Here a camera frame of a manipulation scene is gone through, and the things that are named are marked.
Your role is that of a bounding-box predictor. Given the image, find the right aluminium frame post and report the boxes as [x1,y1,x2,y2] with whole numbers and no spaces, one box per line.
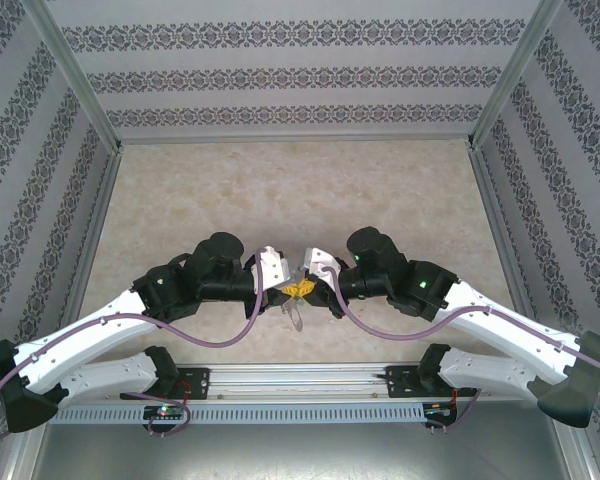
[465,0,565,150]

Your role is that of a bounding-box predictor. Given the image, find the aluminium frame post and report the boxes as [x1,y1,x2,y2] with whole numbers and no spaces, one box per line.
[465,0,565,150]
[20,0,125,152]

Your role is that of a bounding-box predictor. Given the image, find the aluminium back frame bar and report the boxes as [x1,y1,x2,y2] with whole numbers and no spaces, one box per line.
[115,132,475,147]

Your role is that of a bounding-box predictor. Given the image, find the left small circuit board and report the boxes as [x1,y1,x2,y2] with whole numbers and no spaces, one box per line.
[143,404,189,421]

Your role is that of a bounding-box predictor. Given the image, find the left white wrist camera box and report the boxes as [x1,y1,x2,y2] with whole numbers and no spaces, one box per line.
[249,244,290,295]

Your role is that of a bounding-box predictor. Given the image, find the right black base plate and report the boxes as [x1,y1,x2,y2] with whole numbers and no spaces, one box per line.
[385,364,479,399]

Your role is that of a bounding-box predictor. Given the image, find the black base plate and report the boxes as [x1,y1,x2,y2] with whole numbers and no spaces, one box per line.
[172,367,212,401]
[385,364,479,399]

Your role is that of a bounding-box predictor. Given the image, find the grey metal panel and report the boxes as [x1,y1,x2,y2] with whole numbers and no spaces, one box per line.
[9,422,594,480]

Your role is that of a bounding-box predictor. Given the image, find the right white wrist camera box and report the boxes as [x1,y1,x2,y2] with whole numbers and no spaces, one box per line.
[302,246,339,279]

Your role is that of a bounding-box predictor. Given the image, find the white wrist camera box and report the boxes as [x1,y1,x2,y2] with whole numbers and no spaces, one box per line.
[302,246,339,279]
[249,244,290,295]

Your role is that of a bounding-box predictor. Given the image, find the slotted grey cable duct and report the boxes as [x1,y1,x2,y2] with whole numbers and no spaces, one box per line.
[47,402,427,426]

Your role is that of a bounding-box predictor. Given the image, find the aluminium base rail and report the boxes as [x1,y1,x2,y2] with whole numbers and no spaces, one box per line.
[27,363,574,404]

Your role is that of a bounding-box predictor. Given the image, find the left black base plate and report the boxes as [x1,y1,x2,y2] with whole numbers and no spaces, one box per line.
[172,367,212,401]

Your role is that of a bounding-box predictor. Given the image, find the left aluminium frame post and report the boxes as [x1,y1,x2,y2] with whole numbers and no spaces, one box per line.
[20,0,125,152]

